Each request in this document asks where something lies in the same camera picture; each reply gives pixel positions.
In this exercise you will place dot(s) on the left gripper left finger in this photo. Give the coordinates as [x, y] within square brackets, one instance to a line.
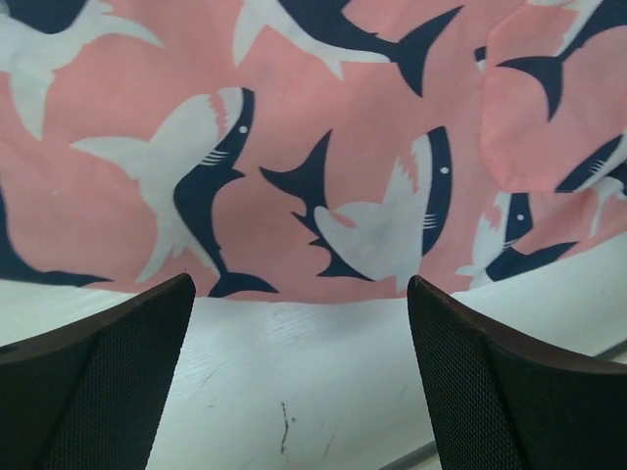
[91, 394]

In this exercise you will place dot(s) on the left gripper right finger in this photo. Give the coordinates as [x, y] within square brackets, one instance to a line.
[500, 399]

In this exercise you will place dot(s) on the pink shark print shorts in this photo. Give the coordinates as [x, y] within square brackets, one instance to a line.
[308, 151]

